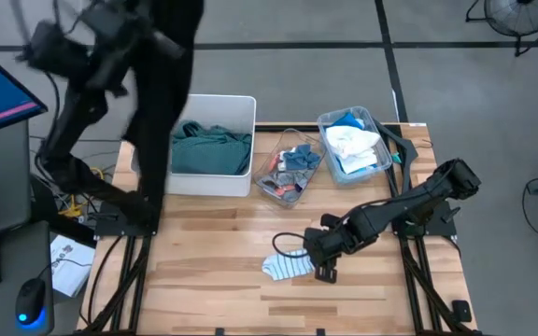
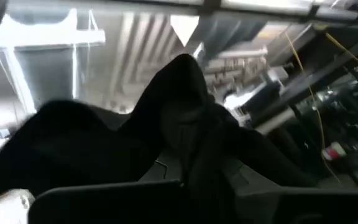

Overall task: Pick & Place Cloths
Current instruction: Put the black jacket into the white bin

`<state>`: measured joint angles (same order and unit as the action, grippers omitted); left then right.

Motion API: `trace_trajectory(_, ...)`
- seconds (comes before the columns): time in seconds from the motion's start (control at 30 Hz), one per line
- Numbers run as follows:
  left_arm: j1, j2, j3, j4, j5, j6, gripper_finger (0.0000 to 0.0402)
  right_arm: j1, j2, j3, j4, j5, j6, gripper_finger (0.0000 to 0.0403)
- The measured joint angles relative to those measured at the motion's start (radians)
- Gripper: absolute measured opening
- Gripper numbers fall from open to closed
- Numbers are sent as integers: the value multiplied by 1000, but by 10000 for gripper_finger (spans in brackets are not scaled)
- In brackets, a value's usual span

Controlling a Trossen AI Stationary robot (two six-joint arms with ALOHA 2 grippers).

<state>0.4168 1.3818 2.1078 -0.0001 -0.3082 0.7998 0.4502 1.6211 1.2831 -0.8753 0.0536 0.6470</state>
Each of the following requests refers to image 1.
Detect black clamp lever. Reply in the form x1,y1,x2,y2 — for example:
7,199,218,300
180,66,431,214
440,205,462,225

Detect white sock with teal stripes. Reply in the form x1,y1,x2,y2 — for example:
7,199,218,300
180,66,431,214
261,248,316,283

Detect grey cabinet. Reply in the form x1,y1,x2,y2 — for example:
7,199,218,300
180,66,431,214
0,119,33,235

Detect black computer mouse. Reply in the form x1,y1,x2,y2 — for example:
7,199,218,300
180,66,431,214
14,276,47,330

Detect white plastic laundry bin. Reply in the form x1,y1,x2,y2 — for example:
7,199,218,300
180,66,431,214
131,93,258,199

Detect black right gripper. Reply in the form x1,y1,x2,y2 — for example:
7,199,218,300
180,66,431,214
303,226,352,285

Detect black floor fan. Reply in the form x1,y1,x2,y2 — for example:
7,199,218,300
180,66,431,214
464,0,538,58

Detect green patterned garment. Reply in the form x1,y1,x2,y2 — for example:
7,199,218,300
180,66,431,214
170,119,254,176

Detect large clear plastic box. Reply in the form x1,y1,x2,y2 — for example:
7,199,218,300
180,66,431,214
316,105,394,187

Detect black garment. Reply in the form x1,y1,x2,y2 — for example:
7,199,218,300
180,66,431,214
121,0,206,221

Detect dark blue sock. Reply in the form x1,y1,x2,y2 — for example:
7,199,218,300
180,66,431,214
281,143,323,173

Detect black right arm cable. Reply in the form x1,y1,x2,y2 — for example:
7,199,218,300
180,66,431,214
271,231,319,259

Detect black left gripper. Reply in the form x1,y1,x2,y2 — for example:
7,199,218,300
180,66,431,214
78,0,187,91

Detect black frame foot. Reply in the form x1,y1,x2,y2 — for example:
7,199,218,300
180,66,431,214
451,299,474,325

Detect small clear plastic box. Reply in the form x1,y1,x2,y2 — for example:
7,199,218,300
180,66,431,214
252,127,327,209

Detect grey desk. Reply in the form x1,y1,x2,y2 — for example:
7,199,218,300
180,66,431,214
0,220,56,336

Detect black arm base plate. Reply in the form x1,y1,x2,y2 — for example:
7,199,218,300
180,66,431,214
92,199,163,240
388,199,459,239

